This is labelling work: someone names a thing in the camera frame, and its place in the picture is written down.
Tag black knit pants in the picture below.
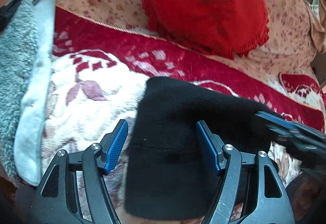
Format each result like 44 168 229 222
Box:
124 77 271 221

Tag red heart-shaped ruffled pillow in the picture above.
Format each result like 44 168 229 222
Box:
142 0 269 59

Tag grey fluffy fleece garment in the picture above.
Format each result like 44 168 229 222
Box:
1 0 55 186

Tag red and white plush blanket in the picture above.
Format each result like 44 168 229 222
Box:
40 6 326 224

